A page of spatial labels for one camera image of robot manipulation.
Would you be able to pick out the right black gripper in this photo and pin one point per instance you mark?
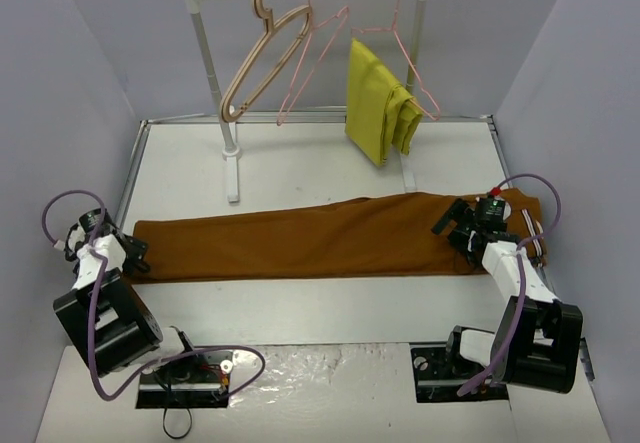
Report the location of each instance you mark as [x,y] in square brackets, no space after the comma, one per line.
[461,225]

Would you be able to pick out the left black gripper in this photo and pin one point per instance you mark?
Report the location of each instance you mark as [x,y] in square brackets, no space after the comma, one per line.
[133,249]

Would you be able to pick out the brown trousers with striped waistband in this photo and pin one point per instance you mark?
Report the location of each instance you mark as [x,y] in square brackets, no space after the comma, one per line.
[383,236]

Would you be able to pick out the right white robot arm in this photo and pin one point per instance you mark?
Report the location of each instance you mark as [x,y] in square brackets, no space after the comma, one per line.
[537,342]

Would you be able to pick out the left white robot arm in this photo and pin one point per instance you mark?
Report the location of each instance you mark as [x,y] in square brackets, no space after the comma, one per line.
[102,302]

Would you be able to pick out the yellow-green folded trousers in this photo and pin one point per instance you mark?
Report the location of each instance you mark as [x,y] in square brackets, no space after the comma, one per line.
[381,113]

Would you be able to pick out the white and silver clothes rack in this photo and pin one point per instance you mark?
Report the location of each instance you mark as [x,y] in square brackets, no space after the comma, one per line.
[228,115]

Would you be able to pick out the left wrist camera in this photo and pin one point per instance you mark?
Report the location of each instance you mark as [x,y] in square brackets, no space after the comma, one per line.
[80,232]

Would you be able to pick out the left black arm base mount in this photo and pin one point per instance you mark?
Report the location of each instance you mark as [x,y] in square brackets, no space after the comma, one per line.
[181,387]

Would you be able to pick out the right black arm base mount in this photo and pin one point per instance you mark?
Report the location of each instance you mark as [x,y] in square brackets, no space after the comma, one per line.
[437,378]

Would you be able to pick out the pink wire hanger holding trousers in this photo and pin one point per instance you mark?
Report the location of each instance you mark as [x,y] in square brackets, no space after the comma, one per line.
[414,84]

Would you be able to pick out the pink wire hanger, empty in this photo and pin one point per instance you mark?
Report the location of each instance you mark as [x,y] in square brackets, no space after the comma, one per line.
[307,63]

